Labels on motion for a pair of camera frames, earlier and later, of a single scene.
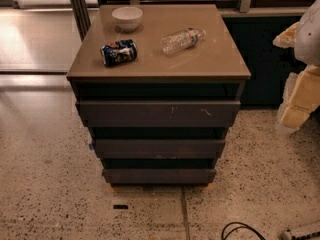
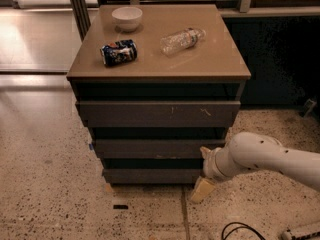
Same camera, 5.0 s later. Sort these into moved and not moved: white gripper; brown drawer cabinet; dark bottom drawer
Moved: white gripper
Not moved: dark bottom drawer; brown drawer cabinet
